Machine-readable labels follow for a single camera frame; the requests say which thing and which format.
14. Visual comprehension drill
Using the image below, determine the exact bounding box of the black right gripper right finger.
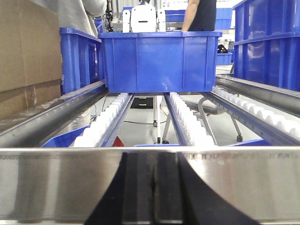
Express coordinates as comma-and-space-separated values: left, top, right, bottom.
177, 153, 259, 225

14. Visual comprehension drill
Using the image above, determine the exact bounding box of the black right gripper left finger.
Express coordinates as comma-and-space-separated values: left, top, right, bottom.
84, 153, 127, 225

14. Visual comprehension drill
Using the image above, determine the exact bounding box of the brown cardboard carton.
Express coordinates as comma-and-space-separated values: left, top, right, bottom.
0, 0, 62, 119

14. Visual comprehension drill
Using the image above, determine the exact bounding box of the metal roller flow shelf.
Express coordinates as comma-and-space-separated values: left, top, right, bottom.
0, 75, 300, 225

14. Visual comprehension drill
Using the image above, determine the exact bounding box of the blue plastic bin centre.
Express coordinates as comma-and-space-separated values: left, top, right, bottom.
100, 31, 222, 93

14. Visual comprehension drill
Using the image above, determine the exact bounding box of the blue plastic bin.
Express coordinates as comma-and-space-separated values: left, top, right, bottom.
60, 27, 105, 95
100, 31, 222, 93

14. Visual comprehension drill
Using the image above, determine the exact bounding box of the blue plastic bin left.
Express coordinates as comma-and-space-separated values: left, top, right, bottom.
60, 27, 105, 95

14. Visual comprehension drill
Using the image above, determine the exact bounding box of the blue stacked bins right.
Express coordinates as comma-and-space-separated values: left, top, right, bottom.
233, 0, 300, 91

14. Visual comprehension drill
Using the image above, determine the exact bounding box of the person in black shirt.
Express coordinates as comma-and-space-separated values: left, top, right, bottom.
182, 0, 217, 31

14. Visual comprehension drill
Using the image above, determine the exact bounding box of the white humanoid robot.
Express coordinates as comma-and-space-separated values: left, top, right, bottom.
122, 0, 166, 33

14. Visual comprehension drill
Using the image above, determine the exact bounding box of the person in grey clothes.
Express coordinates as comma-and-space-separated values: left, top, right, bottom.
30, 0, 107, 132

